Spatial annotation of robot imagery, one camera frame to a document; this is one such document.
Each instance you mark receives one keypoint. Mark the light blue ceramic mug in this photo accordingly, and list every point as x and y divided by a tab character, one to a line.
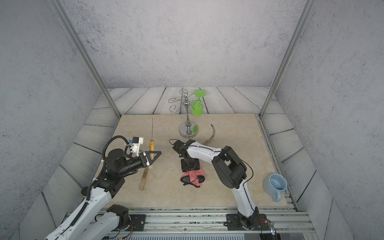
274	186

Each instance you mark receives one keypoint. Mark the chrome glass holder stand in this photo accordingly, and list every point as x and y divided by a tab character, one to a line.
188	129

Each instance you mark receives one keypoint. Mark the aluminium frame post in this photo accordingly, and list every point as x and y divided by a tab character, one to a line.
70	30
309	5

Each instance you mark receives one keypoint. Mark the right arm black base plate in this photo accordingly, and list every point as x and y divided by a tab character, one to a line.
237	222

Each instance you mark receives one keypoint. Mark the left aluminium frame post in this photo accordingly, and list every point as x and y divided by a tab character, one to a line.
70	30

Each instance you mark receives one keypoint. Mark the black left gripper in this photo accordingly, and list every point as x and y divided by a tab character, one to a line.
144	159

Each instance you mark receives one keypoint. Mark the right aluminium frame post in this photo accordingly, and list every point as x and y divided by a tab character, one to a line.
309	5

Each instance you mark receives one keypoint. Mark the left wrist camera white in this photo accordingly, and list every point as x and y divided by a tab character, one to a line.
134	145

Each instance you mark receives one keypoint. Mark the small sickle wooden handle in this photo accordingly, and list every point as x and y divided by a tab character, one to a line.
212	136
152	141
143	179

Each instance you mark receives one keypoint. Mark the green plastic goblet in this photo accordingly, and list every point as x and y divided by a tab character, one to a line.
199	104

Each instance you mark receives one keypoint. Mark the pink fluffy rag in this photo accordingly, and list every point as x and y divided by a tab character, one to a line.
197	177

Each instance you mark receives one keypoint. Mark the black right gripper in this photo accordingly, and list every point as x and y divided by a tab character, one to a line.
195	167

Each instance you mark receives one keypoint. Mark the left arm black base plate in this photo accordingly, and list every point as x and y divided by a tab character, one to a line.
135	222

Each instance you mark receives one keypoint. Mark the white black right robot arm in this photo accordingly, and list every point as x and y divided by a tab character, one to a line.
231	171

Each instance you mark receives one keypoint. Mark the aluminium mounting rail base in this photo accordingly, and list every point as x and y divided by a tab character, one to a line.
211	221

